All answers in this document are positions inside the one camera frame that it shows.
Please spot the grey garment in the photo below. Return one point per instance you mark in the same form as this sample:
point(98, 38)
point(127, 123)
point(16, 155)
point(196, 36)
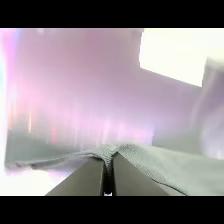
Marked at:
point(173, 170)

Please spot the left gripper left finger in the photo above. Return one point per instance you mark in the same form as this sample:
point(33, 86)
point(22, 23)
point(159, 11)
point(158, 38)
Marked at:
point(86, 181)

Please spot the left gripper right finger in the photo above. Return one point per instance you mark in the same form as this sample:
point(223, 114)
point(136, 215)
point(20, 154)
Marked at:
point(133, 181)

